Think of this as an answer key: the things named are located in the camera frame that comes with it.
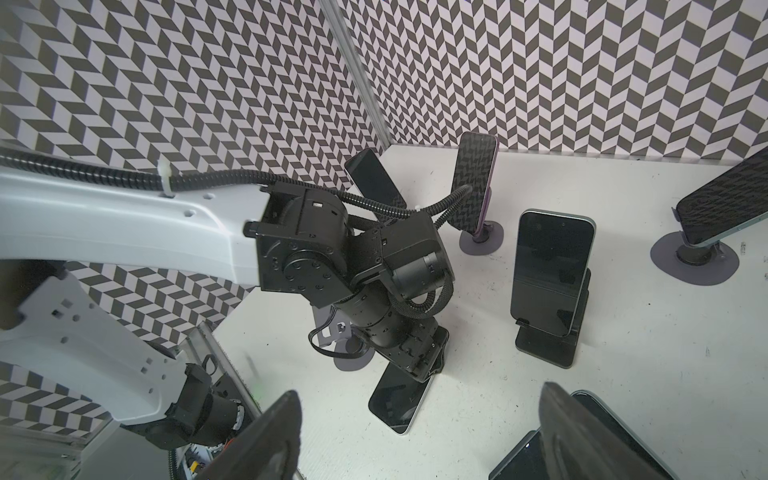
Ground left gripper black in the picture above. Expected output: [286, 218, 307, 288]
[383, 318, 449, 383]

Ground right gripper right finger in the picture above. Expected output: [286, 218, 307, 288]
[538, 382, 654, 479]

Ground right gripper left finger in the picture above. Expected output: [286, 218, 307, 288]
[194, 390, 302, 480]

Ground white-edged phone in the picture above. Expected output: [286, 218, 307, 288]
[368, 364, 432, 435]

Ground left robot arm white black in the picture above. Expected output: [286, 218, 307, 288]
[1, 146, 472, 450]

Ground round grey stand front left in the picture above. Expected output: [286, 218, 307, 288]
[312, 306, 374, 372]

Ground round grey stand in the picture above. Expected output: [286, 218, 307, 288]
[312, 306, 374, 372]
[459, 187, 504, 256]
[650, 232, 740, 286]

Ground black folding stand centre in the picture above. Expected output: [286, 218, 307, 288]
[515, 268, 592, 369]

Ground round grey stand back centre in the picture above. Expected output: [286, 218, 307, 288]
[459, 187, 504, 256]

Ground phone centre on black stand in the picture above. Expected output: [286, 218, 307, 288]
[510, 209, 596, 337]

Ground phone back left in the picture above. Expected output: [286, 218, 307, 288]
[344, 148, 407, 208]

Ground phone back centre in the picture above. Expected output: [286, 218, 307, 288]
[448, 132, 499, 235]

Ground round grey stand back right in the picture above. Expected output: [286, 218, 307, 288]
[650, 232, 740, 286]

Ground phone back right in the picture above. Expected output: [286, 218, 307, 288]
[674, 148, 767, 247]

